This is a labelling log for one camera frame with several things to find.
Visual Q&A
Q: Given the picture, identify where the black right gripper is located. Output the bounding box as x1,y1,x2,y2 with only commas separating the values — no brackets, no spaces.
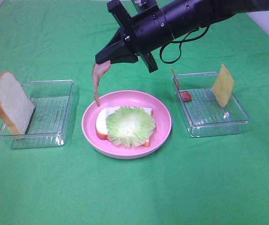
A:
95,0,173,73

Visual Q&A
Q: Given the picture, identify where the red bacon strip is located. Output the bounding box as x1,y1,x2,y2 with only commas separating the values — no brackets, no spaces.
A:
92,60,111,106
171,68,193,102

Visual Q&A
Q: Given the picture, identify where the white bread slice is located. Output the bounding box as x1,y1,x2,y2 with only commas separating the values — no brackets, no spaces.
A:
95,106,154,148

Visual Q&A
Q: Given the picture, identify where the green lettuce leaf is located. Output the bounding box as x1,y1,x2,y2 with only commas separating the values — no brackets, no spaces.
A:
105,105,157,148

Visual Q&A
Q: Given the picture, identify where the yellow cheese slice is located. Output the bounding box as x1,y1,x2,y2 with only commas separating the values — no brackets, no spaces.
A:
211,64,235,108

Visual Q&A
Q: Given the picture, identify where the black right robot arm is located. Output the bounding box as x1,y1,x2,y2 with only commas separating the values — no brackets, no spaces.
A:
95,0,269,73

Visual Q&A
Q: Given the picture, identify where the pink round plate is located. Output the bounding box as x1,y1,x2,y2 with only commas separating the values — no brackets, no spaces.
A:
81,90,172,159

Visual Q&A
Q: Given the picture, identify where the clear right plastic tray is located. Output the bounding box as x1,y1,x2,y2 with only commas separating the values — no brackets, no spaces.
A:
172,72,249,137

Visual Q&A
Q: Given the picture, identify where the clear plastic tray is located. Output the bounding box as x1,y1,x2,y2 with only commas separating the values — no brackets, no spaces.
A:
172,72,249,137
0,80,75,149

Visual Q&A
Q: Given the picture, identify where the clear left plastic tray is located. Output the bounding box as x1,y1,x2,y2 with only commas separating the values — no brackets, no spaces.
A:
0,80,75,149

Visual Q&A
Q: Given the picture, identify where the standing bread slice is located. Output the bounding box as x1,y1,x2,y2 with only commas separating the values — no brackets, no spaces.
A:
0,71,35,135

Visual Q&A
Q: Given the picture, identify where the green tablecloth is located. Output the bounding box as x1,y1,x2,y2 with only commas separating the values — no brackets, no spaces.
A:
0,0,269,225

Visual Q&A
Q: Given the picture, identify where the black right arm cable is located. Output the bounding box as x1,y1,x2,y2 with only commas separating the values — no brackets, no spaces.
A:
159,24,210,64

